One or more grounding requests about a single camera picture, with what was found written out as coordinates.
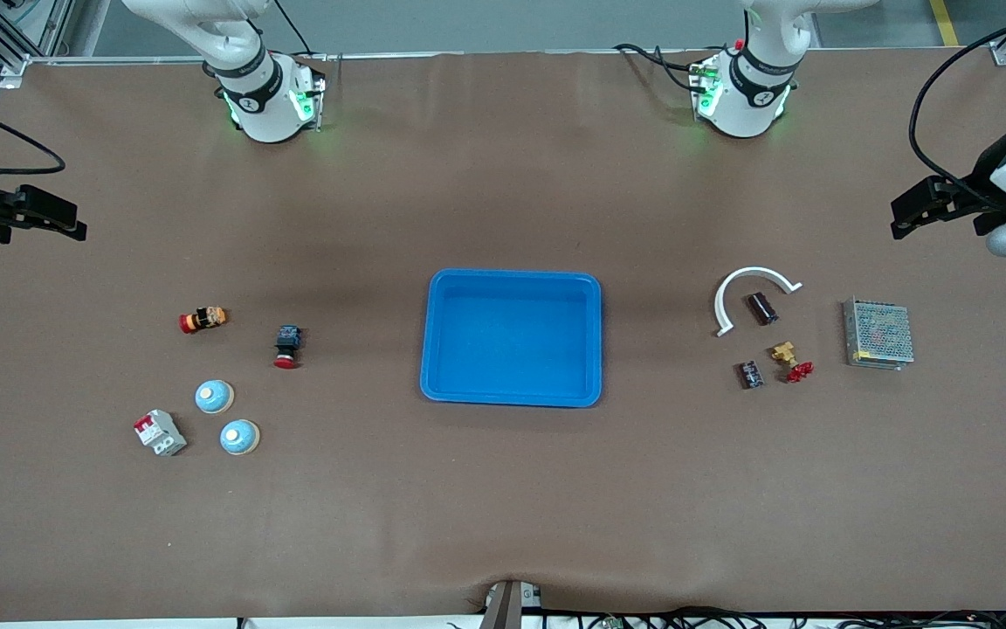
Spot blue desk bell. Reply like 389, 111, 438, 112
219, 418, 261, 457
195, 379, 235, 416

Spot blue plastic tray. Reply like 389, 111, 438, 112
420, 268, 603, 409

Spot metal mesh power supply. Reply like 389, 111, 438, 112
842, 298, 915, 371

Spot white curved plastic clamp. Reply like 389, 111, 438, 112
713, 265, 803, 338

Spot yellow floor tape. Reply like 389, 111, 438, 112
929, 0, 963, 47

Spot white red circuit breaker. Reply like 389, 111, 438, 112
134, 409, 189, 458

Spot brown table mat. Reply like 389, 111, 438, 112
0, 48, 1006, 623

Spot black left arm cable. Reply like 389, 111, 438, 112
908, 7, 1006, 215

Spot brass valve red handle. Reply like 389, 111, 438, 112
770, 341, 815, 384

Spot orange red emergency stop switch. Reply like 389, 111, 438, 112
178, 306, 229, 335

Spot red blue push button switch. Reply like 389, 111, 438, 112
273, 325, 303, 370

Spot black base cables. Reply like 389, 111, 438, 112
614, 42, 705, 95

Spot grey camera pole mount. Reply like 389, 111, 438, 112
479, 579, 543, 629

